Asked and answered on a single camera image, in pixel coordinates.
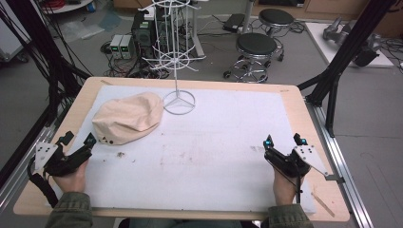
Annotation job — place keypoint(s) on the thin wooden stick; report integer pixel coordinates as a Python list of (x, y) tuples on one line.
[(323, 204)]

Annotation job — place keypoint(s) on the white floor platform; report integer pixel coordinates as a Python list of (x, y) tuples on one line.
[(342, 44)]

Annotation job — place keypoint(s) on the black metal frame strut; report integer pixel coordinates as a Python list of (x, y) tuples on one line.
[(345, 53), (47, 53)]

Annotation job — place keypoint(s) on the grey metal bracket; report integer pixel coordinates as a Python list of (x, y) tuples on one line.
[(335, 178)]

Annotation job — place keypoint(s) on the large black round stool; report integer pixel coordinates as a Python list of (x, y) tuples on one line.
[(256, 47)]

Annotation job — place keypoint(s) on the grey power supply unit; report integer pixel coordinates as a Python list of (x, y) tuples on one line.
[(126, 47), (115, 46)]

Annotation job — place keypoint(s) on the person's right hand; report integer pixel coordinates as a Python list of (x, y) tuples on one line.
[(283, 189)]

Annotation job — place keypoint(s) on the aluminium rail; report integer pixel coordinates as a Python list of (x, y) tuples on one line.
[(28, 158), (340, 158)]

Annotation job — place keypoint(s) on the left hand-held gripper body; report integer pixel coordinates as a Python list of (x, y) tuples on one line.
[(60, 163)]

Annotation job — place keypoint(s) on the person's left hand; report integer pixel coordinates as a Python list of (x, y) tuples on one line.
[(73, 181)]

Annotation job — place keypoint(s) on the beige cloth cap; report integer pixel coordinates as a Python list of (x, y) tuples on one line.
[(128, 118)]

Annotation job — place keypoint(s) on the black flat box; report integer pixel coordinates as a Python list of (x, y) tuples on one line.
[(234, 22)]

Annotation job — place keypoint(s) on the white table mat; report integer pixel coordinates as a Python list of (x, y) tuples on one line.
[(206, 152)]

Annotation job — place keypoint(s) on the black computer tower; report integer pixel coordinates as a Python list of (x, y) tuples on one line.
[(144, 34)]

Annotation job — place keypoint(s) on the small black round stool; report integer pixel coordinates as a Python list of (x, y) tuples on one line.
[(276, 17)]

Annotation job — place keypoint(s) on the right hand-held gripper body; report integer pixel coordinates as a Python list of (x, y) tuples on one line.
[(290, 163)]

